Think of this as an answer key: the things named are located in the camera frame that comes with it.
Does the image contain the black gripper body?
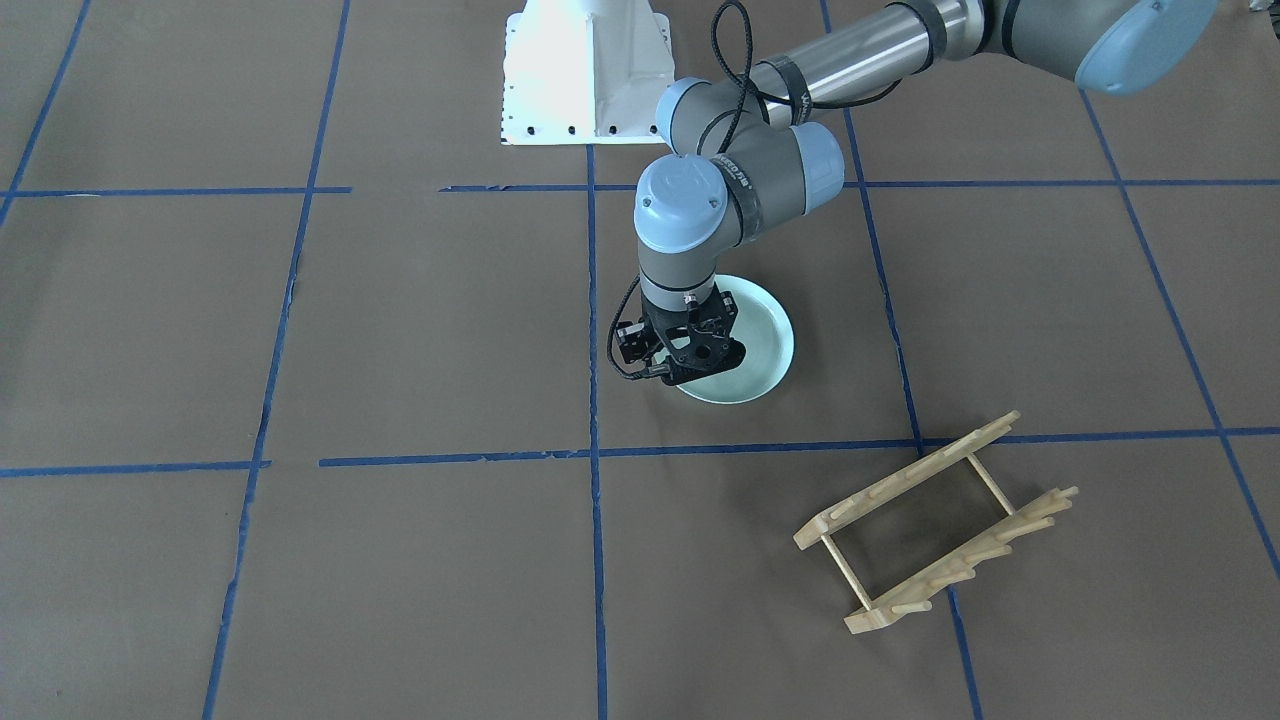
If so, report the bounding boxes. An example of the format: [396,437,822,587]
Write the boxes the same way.
[643,288,746,386]

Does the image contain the light green round plate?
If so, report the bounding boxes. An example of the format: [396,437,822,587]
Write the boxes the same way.
[678,274,795,404]

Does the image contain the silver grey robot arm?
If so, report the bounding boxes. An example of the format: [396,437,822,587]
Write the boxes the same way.
[605,1,1215,386]

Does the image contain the wooden plate rack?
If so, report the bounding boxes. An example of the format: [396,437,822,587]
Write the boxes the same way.
[792,411,1079,635]

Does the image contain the brown paper table cover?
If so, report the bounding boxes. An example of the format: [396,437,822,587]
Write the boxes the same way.
[3,1,1277,719]

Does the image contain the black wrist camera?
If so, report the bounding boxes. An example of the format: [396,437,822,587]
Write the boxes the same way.
[612,319,662,365]

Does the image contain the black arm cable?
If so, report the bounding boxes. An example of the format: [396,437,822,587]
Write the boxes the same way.
[607,0,906,383]

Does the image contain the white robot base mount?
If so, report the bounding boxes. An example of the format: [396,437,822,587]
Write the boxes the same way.
[500,1,675,146]

